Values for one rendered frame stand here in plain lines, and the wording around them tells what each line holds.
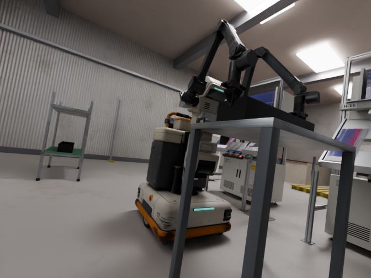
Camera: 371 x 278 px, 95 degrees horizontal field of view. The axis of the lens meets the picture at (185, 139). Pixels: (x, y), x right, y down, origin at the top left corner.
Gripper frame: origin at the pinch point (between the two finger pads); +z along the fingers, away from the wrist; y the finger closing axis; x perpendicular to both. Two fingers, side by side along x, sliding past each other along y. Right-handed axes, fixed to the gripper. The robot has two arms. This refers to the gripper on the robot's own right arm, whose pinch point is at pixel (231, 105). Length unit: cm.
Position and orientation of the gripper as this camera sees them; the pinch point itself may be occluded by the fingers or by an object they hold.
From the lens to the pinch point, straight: 79.4
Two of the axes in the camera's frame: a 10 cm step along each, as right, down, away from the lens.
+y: 8.5, 1.6, 5.1
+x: -5.1, -0.1, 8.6
